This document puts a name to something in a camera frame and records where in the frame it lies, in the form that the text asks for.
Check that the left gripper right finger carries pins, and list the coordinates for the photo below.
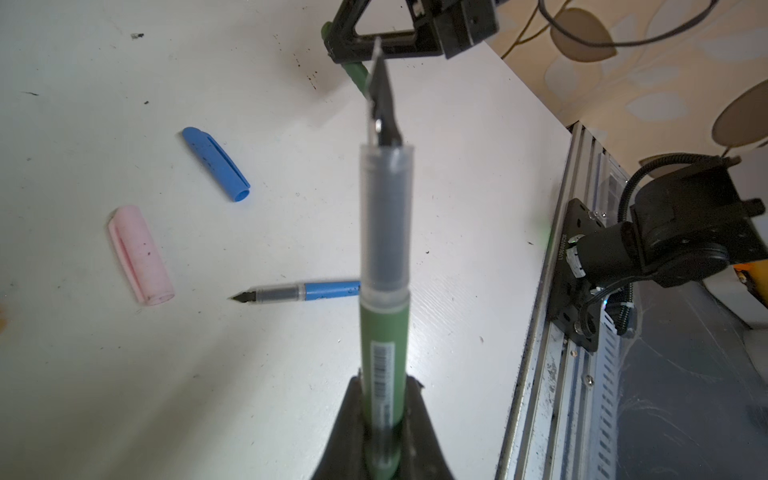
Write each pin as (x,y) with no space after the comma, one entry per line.
(421,456)

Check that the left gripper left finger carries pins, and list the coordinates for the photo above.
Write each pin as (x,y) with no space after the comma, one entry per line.
(344,455)

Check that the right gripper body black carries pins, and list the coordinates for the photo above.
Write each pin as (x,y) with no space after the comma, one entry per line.
(456,25)

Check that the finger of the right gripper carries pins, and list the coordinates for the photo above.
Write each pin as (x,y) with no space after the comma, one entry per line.
(351,49)
(341,33)

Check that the green pen cap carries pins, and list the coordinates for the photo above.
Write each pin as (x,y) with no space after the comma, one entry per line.
(356,71)

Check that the green pen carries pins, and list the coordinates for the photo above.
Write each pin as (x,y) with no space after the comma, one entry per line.
(386,180)

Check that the blue pen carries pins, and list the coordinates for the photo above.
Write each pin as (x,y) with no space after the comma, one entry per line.
(298,292)

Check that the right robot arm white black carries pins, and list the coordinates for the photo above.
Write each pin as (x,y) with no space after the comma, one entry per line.
(680,217)

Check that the blue pen cap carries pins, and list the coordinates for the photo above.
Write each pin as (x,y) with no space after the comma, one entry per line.
(218,163)

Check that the pink pen cap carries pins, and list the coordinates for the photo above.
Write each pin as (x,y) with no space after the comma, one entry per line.
(139,256)

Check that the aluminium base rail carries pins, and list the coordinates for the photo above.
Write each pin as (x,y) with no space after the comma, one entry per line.
(563,421)

